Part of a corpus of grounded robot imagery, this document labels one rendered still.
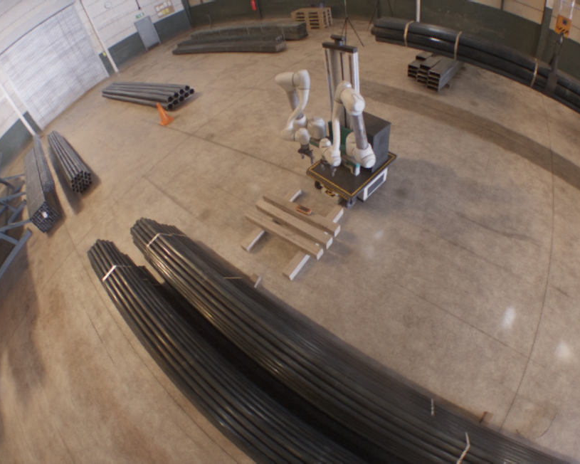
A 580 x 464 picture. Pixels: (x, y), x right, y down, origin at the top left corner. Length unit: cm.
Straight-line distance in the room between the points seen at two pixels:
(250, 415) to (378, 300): 168
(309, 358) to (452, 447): 109
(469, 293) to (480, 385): 93
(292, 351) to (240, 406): 48
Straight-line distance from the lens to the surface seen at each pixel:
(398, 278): 281
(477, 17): 1059
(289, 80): 255
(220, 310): 197
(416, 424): 178
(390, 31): 500
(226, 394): 159
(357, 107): 206
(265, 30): 1008
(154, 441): 316
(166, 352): 181
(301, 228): 285
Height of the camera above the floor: 251
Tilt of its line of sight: 54 degrees down
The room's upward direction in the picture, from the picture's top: 17 degrees counter-clockwise
